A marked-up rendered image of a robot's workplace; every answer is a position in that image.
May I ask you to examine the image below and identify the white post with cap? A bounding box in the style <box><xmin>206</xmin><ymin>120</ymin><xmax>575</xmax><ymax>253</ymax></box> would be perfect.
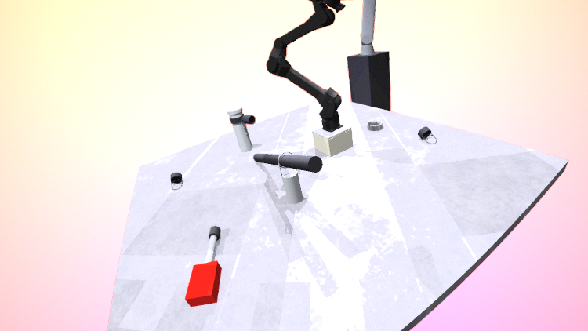
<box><xmin>227</xmin><ymin>106</ymin><xmax>252</xmax><ymax>152</ymax></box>

